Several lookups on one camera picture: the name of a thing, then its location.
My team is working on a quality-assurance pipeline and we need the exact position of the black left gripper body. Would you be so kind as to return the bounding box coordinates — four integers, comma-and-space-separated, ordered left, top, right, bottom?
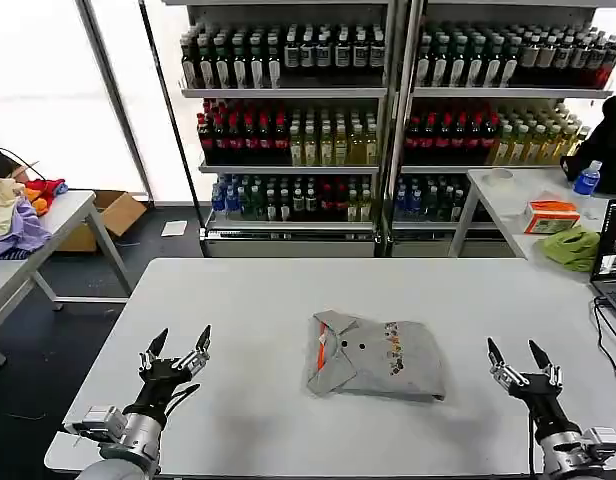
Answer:
124, 357, 194, 417

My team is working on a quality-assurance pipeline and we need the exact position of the black slanted pole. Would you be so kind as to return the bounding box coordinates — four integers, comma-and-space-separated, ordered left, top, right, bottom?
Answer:
137, 0, 206, 257

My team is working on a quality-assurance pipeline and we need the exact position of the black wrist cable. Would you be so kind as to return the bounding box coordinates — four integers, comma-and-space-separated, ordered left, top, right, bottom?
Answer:
163, 382, 202, 417
525, 409, 540, 476

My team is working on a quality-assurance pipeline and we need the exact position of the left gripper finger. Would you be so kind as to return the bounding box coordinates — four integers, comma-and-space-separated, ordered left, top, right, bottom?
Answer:
171, 323, 213, 380
137, 327, 170, 372

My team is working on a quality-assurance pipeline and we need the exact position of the cream cloth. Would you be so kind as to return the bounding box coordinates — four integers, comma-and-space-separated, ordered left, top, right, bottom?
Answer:
0, 177, 27, 244

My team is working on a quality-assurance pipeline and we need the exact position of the blue label water bottle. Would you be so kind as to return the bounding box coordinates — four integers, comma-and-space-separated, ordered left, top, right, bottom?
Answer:
572, 160, 603, 197

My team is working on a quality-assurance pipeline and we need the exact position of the open laptop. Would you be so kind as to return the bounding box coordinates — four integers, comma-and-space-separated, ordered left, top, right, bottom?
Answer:
589, 198, 616, 326

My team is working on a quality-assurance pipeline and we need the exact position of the white desk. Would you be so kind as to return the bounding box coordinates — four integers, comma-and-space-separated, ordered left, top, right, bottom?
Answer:
447, 167, 616, 286

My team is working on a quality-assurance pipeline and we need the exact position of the green cloth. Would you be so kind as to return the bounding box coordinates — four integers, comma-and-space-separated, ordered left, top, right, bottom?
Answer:
536, 224, 602, 273

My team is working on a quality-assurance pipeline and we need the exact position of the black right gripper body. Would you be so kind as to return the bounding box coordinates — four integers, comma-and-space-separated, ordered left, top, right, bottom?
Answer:
509, 372, 583, 445

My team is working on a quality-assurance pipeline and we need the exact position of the black bag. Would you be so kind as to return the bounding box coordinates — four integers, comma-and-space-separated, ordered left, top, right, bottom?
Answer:
560, 94, 616, 195

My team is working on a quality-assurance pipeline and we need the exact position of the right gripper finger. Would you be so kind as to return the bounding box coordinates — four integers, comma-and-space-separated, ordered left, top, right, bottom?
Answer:
486, 336, 531, 397
527, 339, 564, 389

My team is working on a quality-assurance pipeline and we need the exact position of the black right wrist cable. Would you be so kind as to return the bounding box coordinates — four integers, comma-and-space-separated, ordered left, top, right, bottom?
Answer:
525, 409, 540, 476

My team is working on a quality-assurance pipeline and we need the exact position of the grey side table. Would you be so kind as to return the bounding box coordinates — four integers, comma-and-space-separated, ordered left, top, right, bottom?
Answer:
0, 189, 135, 369

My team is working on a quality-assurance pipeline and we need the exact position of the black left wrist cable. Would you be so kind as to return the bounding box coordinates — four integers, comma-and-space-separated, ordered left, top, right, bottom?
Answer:
163, 382, 202, 417

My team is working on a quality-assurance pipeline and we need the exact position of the grey printed t-shirt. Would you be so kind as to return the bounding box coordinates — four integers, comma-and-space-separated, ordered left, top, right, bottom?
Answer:
303, 308, 447, 403

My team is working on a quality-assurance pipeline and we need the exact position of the red orange cloth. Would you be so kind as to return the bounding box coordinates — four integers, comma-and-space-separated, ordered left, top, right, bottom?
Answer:
23, 177, 69, 217

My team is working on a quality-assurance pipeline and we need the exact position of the orange tissue box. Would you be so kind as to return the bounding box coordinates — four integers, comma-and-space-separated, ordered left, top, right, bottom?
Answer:
521, 198, 582, 235

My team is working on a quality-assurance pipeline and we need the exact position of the purple cloth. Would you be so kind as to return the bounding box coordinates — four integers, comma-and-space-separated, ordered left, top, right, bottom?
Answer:
0, 193, 53, 261

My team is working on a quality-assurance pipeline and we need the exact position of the shelf rack with bottles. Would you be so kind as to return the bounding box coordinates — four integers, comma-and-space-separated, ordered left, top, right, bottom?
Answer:
161, 0, 398, 259
388, 0, 616, 259

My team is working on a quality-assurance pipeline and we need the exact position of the open cardboard box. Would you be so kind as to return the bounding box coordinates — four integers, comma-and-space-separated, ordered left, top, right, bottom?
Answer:
56, 189, 148, 253

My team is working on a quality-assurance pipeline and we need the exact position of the black laptop cable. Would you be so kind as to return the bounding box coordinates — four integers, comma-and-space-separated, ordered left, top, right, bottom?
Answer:
592, 295, 616, 390

